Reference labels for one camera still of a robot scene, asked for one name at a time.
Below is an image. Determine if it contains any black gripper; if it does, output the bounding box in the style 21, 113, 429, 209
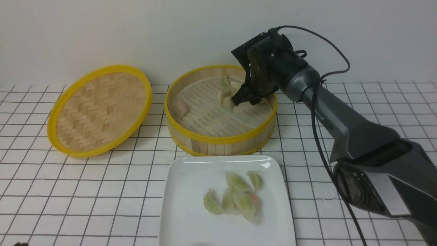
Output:
231, 28, 308, 105

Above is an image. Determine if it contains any white dumpling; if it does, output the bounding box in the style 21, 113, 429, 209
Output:
217, 89, 234, 112

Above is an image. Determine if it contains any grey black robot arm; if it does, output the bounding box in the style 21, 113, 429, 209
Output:
231, 27, 437, 246

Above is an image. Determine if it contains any small green dumpling right plate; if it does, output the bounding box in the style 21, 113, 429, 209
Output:
245, 170, 262, 192

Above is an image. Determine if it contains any green dumpling top on plate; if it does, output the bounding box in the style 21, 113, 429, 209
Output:
225, 172, 250, 192

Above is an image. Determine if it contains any pinkish green dumpling on plate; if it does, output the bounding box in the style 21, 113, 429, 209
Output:
232, 191, 260, 221

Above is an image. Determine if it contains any green dumpling centre on plate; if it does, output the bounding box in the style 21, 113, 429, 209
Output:
222, 187, 239, 215

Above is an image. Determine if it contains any green dumpling left on plate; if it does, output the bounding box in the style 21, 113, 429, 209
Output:
203, 189, 225, 215

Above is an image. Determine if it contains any white square plate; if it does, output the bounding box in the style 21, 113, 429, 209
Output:
159, 155, 296, 246

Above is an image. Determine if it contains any green dumpling top in steamer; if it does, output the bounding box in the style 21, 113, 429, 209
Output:
221, 75, 232, 89

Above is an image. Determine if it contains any yellow rimmed bamboo steamer basket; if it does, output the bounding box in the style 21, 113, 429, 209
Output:
164, 65, 278, 156

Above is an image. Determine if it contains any pink dumpling left in steamer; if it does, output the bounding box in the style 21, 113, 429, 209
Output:
171, 100, 188, 120

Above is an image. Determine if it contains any yellow rimmed bamboo steamer lid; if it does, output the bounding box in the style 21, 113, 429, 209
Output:
47, 65, 153, 158

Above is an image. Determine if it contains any dark object bottom left corner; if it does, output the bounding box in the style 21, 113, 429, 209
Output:
14, 242, 29, 246

